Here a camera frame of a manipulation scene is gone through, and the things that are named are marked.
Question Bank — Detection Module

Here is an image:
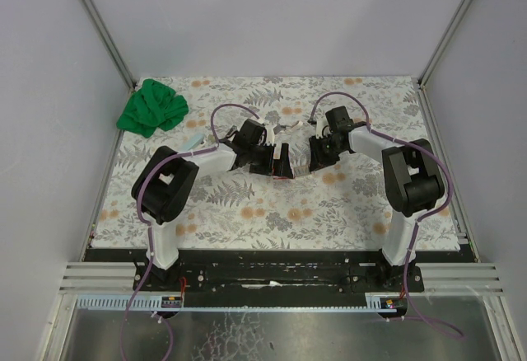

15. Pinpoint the green cloth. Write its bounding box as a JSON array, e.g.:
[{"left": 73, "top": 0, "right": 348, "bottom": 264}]
[{"left": 116, "top": 78, "right": 189, "bottom": 138}]

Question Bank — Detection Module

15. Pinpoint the floral table mat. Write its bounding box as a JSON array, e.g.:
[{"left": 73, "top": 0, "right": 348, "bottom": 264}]
[{"left": 88, "top": 75, "right": 460, "bottom": 251}]

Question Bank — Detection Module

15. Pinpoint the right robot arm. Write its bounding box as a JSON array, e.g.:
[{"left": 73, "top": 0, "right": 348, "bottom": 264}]
[{"left": 309, "top": 106, "right": 445, "bottom": 266}]

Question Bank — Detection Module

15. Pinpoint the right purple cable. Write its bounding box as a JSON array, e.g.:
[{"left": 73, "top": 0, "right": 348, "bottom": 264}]
[{"left": 310, "top": 91, "right": 464, "bottom": 340}]

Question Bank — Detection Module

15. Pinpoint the light blue stapler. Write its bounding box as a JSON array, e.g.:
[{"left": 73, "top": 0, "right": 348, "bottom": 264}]
[{"left": 180, "top": 134, "right": 205, "bottom": 152}]

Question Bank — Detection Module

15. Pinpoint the small white stapler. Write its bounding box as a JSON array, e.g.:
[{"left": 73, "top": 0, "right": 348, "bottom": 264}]
[{"left": 273, "top": 121, "right": 304, "bottom": 134}]

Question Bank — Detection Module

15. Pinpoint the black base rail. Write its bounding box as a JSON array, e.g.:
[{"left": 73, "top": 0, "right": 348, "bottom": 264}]
[{"left": 82, "top": 247, "right": 445, "bottom": 308}]

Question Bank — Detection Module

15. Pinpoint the staple strip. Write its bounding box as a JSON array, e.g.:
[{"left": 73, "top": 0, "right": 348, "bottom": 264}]
[{"left": 292, "top": 165, "right": 310, "bottom": 178}]

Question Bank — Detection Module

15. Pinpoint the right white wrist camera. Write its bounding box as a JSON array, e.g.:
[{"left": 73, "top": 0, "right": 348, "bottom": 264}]
[{"left": 308, "top": 119, "right": 329, "bottom": 138}]

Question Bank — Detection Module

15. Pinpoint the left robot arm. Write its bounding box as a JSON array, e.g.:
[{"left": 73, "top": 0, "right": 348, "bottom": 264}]
[{"left": 131, "top": 119, "right": 294, "bottom": 270}]

